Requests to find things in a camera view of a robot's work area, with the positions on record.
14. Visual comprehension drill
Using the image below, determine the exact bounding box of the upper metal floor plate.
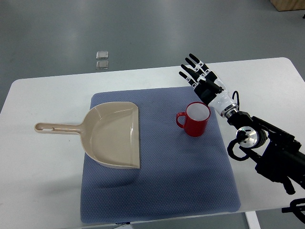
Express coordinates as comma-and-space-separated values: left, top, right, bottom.
96, 51, 109, 60

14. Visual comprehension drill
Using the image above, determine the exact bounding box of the red cup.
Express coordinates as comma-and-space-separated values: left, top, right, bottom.
176, 102, 211, 137

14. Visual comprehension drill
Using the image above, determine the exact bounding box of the beige plastic dustpan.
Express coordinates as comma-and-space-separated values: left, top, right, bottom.
34, 102, 141, 169

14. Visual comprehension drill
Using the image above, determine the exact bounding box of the metal floor plate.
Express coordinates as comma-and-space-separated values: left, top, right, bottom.
96, 51, 109, 60
96, 60, 109, 70

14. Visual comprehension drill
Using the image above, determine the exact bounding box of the wooden box corner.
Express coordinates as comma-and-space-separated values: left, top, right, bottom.
270, 0, 305, 11

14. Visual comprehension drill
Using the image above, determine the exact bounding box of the lower metal floor plate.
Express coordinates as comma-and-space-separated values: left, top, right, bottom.
96, 60, 109, 70

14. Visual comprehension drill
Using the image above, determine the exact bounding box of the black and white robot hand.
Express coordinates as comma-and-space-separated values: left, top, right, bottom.
179, 54, 239, 118

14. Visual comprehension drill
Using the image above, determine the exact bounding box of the blue-grey fabric mat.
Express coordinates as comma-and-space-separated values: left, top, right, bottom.
81, 86, 241, 224

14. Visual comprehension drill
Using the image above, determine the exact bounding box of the white table leg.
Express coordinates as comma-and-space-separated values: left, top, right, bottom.
245, 211, 261, 229

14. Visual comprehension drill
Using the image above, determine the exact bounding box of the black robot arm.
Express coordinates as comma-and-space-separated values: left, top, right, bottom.
225, 103, 305, 195

